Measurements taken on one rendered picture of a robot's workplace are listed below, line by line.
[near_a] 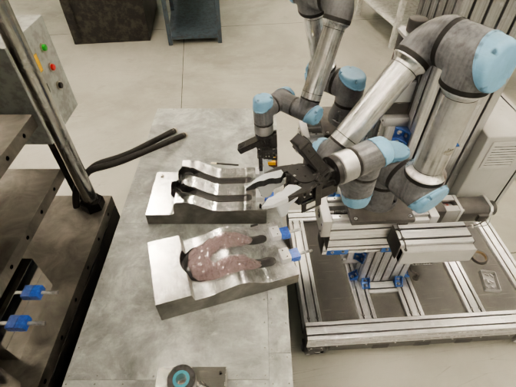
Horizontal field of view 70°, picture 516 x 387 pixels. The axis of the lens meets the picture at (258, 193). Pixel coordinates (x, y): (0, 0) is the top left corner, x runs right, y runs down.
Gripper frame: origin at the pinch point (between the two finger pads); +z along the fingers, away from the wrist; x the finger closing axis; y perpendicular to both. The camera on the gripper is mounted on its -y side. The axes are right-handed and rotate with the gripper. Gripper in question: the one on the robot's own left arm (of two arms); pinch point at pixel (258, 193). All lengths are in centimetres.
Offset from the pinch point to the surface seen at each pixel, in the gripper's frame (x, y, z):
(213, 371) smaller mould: 1, 59, 19
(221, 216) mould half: 55, 54, -9
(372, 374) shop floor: 2, 147, -57
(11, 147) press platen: 73, 8, 49
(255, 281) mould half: 20, 56, -6
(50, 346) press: 38, 63, 62
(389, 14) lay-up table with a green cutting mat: 309, 79, -358
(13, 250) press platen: 57, 34, 60
